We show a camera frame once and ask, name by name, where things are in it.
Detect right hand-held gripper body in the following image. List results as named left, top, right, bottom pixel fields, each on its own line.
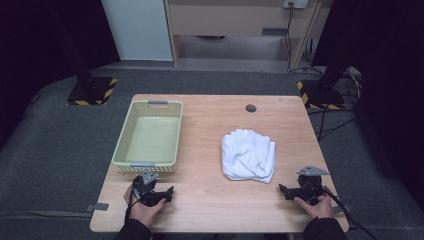
left=286, top=165, right=330, bottom=206

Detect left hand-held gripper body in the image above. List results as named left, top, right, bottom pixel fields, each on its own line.
left=131, top=170, right=167, bottom=207

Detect white cloth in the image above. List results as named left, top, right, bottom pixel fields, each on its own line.
left=220, top=128, right=277, bottom=185

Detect pale yellow plastic basket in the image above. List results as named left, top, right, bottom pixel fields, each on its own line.
left=111, top=99, right=184, bottom=175

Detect person's left hand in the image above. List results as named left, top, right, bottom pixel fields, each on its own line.
left=123, top=185, right=167, bottom=230

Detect person's right hand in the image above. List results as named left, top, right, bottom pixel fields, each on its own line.
left=293, top=195, right=335, bottom=221

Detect grey tape piece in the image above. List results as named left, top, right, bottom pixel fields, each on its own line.
left=331, top=203, right=352, bottom=215
left=86, top=202, right=110, bottom=213

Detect striped stand base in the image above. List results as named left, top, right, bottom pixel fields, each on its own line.
left=296, top=79, right=345, bottom=111
left=66, top=76, right=119, bottom=107

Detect black stand pole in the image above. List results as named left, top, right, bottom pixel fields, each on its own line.
left=56, top=0, right=98, bottom=92
left=316, top=49, right=351, bottom=96

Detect white panel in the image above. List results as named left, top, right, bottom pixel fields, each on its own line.
left=100, top=0, right=174, bottom=62

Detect wooden cabinet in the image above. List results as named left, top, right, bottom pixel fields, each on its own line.
left=164, top=0, right=335, bottom=70

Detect white power strip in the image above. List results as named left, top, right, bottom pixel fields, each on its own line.
left=282, top=0, right=310, bottom=10

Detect left hand-held gripper cable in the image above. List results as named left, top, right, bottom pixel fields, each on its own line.
left=124, top=188, right=142, bottom=224

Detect hand-held gripper cable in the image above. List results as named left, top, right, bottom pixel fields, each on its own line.
left=320, top=185, right=379, bottom=240
left=124, top=188, right=142, bottom=224

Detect right hand-held gripper cable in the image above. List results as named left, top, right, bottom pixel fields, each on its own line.
left=320, top=185, right=379, bottom=240

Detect black floor cables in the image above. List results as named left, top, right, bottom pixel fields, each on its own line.
left=286, top=6, right=364, bottom=142

